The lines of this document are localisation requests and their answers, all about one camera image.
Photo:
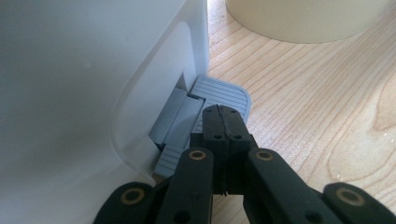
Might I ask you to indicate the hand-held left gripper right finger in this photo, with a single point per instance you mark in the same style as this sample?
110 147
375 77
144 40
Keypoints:
238 130

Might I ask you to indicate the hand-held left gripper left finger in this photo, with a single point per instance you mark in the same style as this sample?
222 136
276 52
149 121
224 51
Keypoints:
216 130

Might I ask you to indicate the white pedal trash bin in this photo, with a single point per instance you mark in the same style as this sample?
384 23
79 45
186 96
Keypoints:
71 93

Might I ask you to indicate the cream round container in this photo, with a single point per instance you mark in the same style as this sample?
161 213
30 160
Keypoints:
305 18

